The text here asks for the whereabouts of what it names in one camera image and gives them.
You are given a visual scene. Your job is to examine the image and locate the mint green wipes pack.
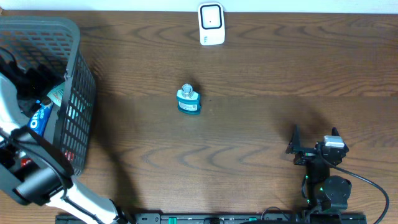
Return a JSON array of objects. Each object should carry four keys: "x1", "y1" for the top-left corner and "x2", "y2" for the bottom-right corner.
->
[{"x1": 47, "y1": 83, "x2": 65, "y2": 107}]

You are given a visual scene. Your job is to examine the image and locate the blue Oreo cookie pack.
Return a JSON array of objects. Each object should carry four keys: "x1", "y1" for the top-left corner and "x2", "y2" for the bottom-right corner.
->
[{"x1": 27, "y1": 101, "x2": 53, "y2": 136}]

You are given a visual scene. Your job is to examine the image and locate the red Nescafe stick sachet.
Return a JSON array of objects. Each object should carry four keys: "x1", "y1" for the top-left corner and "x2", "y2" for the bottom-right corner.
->
[{"x1": 21, "y1": 158, "x2": 32, "y2": 167}]

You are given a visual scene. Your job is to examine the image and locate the teal mouthwash bottle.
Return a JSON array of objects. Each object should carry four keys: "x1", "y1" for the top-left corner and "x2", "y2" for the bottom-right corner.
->
[{"x1": 176, "y1": 83, "x2": 201, "y2": 114}]

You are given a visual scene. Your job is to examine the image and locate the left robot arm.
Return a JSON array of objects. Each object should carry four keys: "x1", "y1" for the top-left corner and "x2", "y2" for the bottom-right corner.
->
[{"x1": 1, "y1": 62, "x2": 135, "y2": 223}]

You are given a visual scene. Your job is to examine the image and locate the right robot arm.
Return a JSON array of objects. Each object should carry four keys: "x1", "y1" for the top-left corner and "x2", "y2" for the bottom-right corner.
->
[{"x1": 285, "y1": 126, "x2": 352, "y2": 223}]

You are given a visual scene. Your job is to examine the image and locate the white barcode scanner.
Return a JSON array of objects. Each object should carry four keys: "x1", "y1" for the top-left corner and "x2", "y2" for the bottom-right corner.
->
[{"x1": 198, "y1": 2, "x2": 226, "y2": 45}]

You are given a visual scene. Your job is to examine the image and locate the grey plastic basket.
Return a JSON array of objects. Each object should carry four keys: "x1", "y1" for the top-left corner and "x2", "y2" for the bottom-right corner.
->
[{"x1": 0, "y1": 16, "x2": 97, "y2": 206}]

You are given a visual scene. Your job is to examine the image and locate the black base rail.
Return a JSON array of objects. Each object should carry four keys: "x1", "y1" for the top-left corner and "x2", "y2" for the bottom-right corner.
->
[{"x1": 55, "y1": 212, "x2": 368, "y2": 224}]

